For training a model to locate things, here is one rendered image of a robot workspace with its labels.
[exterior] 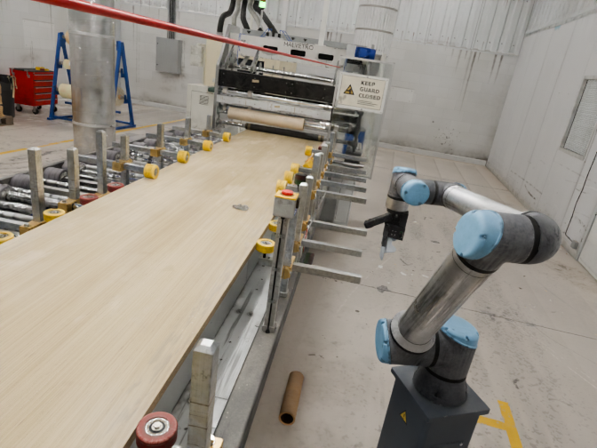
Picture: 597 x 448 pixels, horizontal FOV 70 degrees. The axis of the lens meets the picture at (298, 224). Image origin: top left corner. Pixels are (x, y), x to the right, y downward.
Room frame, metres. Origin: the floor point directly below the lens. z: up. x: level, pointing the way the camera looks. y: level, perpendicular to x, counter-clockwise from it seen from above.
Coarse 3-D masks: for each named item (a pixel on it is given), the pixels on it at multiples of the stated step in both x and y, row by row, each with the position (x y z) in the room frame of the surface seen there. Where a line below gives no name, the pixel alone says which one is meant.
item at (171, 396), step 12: (276, 216) 2.48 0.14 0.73; (252, 264) 1.91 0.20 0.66; (240, 276) 1.67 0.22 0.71; (240, 288) 1.69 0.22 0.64; (228, 300) 1.51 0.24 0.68; (216, 312) 1.34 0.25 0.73; (228, 312) 1.53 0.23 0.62; (216, 324) 1.36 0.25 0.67; (204, 336) 1.23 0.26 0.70; (192, 348) 1.11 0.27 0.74; (192, 360) 1.12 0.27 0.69; (180, 372) 1.02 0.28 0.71; (180, 384) 1.03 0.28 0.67; (168, 396) 0.94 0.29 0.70; (156, 408) 0.87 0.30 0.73; (168, 408) 0.94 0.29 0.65; (132, 444) 0.74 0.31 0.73
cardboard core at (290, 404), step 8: (296, 376) 1.84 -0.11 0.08; (288, 384) 1.79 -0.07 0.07; (296, 384) 1.78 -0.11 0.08; (288, 392) 1.72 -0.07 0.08; (296, 392) 1.73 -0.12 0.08; (288, 400) 1.66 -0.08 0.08; (296, 400) 1.68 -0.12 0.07; (288, 408) 1.61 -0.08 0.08; (296, 408) 1.64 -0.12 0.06; (280, 416) 1.59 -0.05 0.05; (288, 416) 1.63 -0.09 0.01; (288, 424) 1.58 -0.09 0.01
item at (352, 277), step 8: (264, 264) 1.63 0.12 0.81; (296, 264) 1.62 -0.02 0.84; (304, 264) 1.63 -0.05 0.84; (304, 272) 1.61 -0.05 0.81; (312, 272) 1.61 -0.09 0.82; (320, 272) 1.60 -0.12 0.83; (328, 272) 1.60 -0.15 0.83; (336, 272) 1.60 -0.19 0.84; (344, 272) 1.61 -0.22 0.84; (344, 280) 1.59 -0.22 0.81; (352, 280) 1.59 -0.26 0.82; (360, 280) 1.59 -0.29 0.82
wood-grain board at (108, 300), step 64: (128, 192) 2.02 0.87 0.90; (192, 192) 2.17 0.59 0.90; (256, 192) 2.35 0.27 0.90; (0, 256) 1.22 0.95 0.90; (64, 256) 1.28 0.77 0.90; (128, 256) 1.35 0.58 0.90; (192, 256) 1.43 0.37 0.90; (0, 320) 0.90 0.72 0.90; (64, 320) 0.94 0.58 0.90; (128, 320) 0.98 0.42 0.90; (192, 320) 1.03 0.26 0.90; (0, 384) 0.70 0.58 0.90; (64, 384) 0.73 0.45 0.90; (128, 384) 0.75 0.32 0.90
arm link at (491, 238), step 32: (480, 224) 0.91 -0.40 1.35; (512, 224) 0.91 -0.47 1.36; (448, 256) 1.02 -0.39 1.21; (480, 256) 0.90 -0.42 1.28; (512, 256) 0.90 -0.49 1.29; (448, 288) 1.00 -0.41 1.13; (384, 320) 1.26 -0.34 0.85; (416, 320) 1.11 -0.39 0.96; (384, 352) 1.17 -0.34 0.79; (416, 352) 1.14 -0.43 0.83
